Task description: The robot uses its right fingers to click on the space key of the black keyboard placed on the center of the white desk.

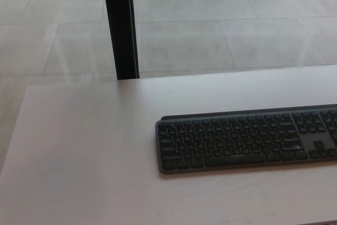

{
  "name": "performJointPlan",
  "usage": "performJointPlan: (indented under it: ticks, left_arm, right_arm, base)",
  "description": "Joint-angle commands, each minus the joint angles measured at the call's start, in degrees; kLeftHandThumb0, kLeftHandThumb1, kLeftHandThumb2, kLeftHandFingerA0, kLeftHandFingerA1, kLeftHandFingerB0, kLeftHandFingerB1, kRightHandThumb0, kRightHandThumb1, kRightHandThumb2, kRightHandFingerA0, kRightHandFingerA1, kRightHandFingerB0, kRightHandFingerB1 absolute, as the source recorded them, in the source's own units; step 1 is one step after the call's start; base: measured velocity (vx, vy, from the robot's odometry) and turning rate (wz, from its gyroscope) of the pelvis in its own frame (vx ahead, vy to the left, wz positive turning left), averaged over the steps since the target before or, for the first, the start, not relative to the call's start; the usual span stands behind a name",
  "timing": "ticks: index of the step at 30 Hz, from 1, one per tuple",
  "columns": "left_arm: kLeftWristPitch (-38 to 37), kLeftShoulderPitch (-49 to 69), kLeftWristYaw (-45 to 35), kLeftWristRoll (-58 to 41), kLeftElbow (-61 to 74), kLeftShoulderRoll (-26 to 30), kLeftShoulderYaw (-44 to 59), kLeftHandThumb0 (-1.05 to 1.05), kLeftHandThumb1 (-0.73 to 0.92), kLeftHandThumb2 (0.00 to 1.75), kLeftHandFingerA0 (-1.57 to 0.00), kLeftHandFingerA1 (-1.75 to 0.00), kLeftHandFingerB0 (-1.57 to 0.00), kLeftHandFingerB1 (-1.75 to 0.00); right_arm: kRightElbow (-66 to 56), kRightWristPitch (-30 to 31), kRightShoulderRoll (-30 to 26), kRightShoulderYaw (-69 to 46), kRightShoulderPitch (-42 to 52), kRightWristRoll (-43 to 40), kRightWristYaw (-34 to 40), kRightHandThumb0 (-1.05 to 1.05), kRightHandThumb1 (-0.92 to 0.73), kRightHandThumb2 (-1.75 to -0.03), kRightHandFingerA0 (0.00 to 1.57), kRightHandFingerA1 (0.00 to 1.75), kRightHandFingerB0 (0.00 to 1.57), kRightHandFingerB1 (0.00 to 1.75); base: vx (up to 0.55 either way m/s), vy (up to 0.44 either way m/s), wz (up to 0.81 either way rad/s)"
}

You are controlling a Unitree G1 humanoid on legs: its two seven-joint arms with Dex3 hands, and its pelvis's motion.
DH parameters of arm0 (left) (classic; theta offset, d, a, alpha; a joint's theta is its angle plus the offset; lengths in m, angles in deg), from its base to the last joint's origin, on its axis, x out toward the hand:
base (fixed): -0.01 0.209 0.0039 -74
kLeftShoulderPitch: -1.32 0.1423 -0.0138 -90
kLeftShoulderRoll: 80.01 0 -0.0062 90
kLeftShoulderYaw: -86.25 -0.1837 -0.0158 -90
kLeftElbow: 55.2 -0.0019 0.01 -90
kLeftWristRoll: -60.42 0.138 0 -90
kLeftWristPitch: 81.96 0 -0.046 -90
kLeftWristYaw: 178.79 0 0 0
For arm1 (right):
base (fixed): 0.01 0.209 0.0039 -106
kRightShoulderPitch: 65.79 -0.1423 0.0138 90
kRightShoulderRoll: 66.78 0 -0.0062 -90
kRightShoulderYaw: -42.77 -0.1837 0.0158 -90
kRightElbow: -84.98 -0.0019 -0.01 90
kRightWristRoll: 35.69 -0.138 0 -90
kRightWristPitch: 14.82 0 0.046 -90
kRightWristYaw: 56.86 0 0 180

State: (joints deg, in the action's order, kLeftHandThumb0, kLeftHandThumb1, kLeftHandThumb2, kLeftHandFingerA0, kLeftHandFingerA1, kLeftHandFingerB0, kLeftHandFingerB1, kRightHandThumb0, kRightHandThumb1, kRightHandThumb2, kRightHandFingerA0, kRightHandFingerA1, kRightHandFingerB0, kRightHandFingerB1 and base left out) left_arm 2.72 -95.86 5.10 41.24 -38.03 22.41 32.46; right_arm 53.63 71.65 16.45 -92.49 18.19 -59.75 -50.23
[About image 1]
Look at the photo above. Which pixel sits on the black window frame post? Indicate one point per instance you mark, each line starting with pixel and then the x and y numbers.
pixel 119 24

